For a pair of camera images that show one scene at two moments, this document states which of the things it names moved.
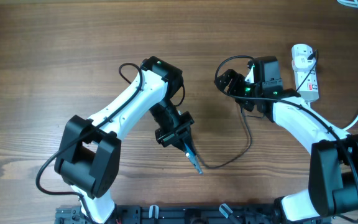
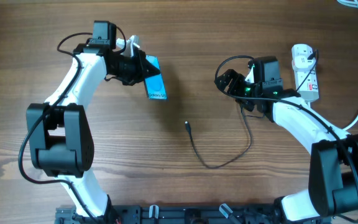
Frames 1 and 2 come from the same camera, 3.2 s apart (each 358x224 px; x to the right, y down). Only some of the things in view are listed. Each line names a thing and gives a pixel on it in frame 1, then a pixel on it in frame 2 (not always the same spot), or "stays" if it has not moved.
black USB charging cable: [314, 54] stays
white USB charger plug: [301, 62] stays
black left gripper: [173, 135] -> [142, 64]
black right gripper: [228, 76] stays
